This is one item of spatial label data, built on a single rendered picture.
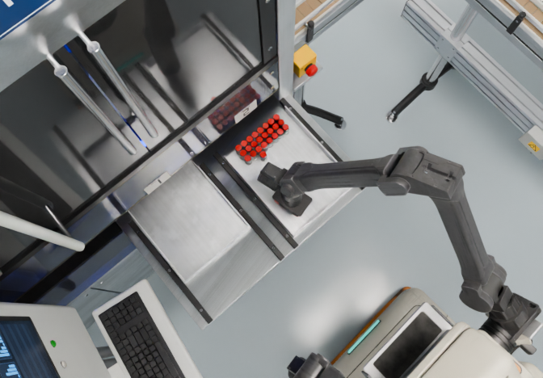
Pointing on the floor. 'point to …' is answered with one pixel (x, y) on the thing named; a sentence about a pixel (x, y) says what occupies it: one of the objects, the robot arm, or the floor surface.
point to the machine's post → (285, 28)
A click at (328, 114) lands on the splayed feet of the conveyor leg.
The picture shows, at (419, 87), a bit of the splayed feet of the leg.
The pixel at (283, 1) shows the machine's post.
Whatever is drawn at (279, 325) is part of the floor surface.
